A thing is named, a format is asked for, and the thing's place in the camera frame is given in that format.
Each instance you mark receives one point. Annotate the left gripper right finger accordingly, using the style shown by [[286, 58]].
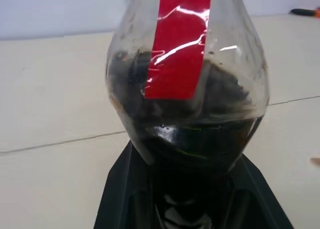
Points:
[[255, 204]]

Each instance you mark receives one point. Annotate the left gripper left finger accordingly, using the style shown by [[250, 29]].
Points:
[[125, 201]]

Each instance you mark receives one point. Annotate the cola bottle with yellow cap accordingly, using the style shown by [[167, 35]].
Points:
[[180, 64]]

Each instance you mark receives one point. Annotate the orange and black pliers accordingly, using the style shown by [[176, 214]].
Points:
[[305, 12]]

